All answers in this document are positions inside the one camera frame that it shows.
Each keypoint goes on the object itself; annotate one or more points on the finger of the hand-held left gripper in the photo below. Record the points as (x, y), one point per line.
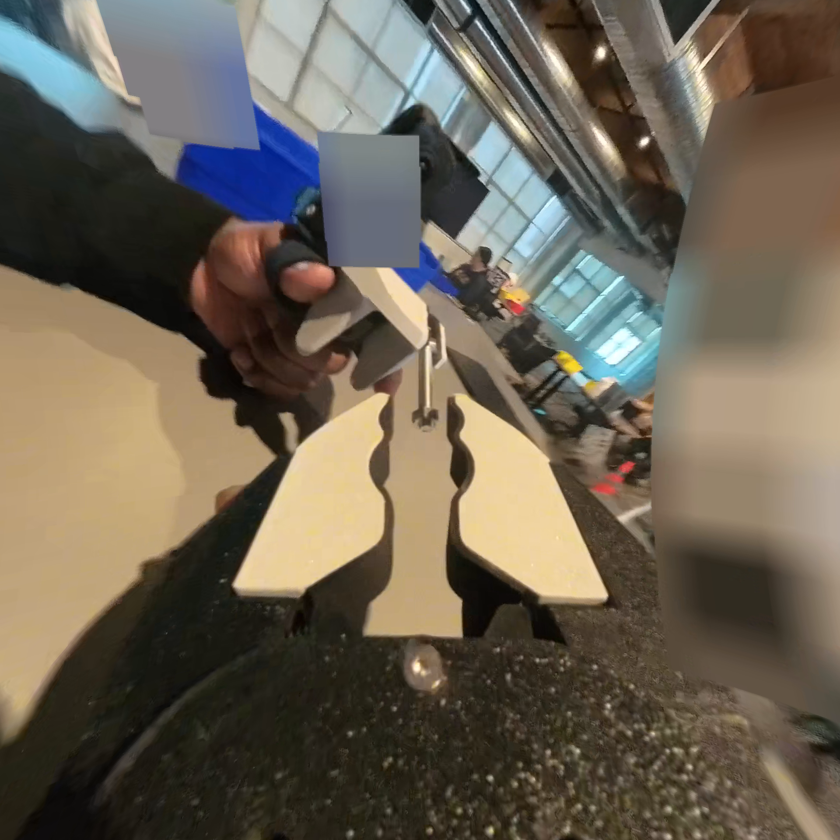
(394, 302)
(438, 344)

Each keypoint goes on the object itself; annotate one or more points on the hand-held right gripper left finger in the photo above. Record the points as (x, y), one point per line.
(315, 525)

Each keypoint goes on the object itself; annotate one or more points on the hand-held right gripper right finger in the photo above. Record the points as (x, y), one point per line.
(525, 525)

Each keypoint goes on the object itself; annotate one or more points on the silver bolt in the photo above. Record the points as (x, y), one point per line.
(427, 377)

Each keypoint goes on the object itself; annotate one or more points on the silver hex nut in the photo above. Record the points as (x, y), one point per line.
(426, 418)

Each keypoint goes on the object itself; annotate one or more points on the blue plastic bin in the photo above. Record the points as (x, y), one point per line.
(249, 170)

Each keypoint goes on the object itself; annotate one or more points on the person's left forearm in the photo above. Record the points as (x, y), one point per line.
(98, 210)

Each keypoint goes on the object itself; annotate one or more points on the person's right hand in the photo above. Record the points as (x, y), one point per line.
(228, 497)

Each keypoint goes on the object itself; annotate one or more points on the person's left hand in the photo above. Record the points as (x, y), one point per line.
(243, 295)

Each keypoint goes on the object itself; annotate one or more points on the black table mat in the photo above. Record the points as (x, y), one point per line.
(485, 380)

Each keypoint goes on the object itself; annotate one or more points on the black office chair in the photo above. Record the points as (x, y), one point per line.
(525, 344)

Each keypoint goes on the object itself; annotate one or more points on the yellow plastic crate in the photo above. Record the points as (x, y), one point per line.
(517, 298)

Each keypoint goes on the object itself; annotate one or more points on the large grid window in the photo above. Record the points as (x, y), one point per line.
(525, 197)

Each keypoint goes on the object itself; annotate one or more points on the silver ventilation duct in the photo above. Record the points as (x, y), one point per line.
(669, 85)
(525, 98)

